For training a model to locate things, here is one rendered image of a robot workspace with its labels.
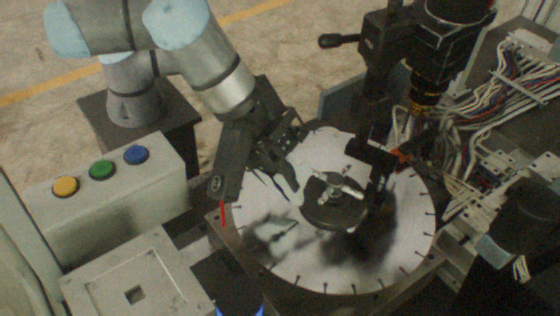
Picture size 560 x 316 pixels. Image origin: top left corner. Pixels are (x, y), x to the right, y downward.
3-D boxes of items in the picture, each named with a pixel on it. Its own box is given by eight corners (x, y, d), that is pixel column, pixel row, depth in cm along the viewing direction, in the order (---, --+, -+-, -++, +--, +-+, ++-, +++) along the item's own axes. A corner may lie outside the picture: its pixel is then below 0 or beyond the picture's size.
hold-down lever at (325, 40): (343, 74, 60) (347, 56, 58) (313, 51, 63) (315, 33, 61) (387, 54, 63) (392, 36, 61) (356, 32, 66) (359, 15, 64)
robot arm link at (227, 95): (215, 92, 56) (179, 91, 62) (235, 119, 58) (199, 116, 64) (251, 52, 58) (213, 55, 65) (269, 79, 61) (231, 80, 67)
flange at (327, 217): (305, 168, 81) (307, 159, 79) (369, 182, 79) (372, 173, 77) (291, 219, 74) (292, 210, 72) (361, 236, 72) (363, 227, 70)
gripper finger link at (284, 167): (308, 187, 67) (279, 145, 62) (302, 195, 66) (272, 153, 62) (285, 182, 71) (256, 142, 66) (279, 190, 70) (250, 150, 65)
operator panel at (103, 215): (66, 275, 90) (39, 232, 79) (47, 235, 96) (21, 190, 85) (192, 208, 100) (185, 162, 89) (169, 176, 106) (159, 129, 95)
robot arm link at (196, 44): (188, -28, 57) (194, -15, 50) (234, 44, 63) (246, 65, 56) (136, 8, 58) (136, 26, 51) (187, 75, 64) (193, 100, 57)
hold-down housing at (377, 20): (359, 135, 69) (388, 14, 54) (342, 116, 72) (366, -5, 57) (389, 124, 71) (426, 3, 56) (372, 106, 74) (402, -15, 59)
